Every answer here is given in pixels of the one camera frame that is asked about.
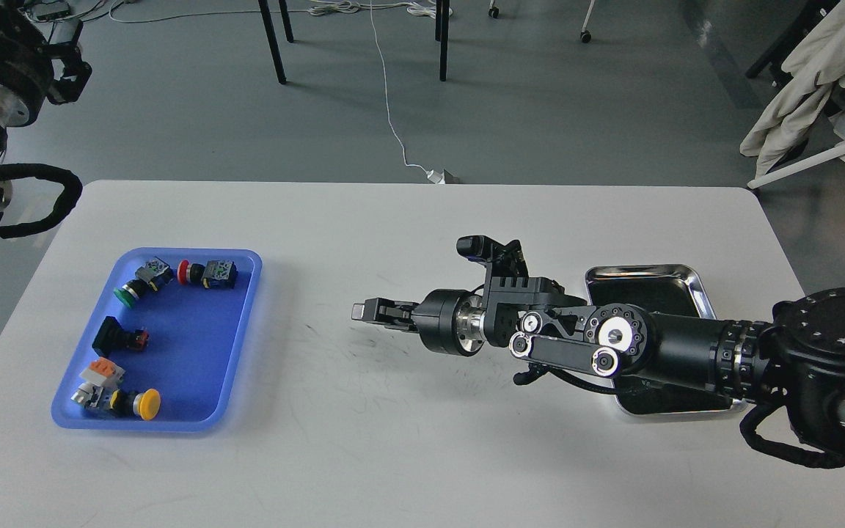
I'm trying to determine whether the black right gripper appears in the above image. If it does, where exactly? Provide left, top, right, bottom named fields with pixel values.
left=351, top=290, right=486, bottom=357

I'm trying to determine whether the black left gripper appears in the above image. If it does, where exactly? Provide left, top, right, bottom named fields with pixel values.
left=0, top=21, right=92, bottom=130

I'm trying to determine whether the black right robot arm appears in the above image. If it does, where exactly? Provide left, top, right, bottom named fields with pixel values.
left=351, top=235, right=845, bottom=470

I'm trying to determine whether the white power adapter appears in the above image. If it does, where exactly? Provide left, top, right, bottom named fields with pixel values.
left=426, top=169, right=461, bottom=185

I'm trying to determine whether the blue plastic tray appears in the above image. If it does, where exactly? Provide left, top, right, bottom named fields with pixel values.
left=51, top=247, right=263, bottom=433

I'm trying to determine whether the black table leg left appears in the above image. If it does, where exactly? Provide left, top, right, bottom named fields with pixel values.
left=256, top=0, right=295, bottom=86

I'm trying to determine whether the black table leg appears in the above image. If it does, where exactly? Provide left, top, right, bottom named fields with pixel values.
left=256, top=0, right=295, bottom=86
left=434, top=0, right=450, bottom=81

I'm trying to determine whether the silver metal tray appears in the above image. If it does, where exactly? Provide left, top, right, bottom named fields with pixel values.
left=585, top=264, right=745, bottom=422

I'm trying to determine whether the orange white contact block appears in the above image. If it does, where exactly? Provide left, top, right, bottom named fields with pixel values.
left=80, top=357, right=126, bottom=389

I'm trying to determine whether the black table leg right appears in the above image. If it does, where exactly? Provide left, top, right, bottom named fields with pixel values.
left=434, top=0, right=450, bottom=81

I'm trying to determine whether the beige cloth on chair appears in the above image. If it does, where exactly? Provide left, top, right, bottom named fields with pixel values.
left=739, top=1, right=845, bottom=177

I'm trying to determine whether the black floor cable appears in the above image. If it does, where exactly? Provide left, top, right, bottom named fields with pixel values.
left=26, top=0, right=130, bottom=26

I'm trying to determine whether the white floor cable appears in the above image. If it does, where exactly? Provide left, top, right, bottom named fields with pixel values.
left=368, top=0, right=431, bottom=177

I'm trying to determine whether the red push button switch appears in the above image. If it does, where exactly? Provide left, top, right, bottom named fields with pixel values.
left=175, top=260, right=238, bottom=290

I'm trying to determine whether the green push button switch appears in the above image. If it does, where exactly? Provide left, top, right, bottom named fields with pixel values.
left=113, top=257, right=175, bottom=308

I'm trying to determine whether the yellow push button switch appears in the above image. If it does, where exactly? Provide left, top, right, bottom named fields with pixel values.
left=71, top=387, right=161, bottom=421

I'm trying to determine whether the black selector switch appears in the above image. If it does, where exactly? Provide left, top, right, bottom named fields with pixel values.
left=92, top=315, right=150, bottom=358

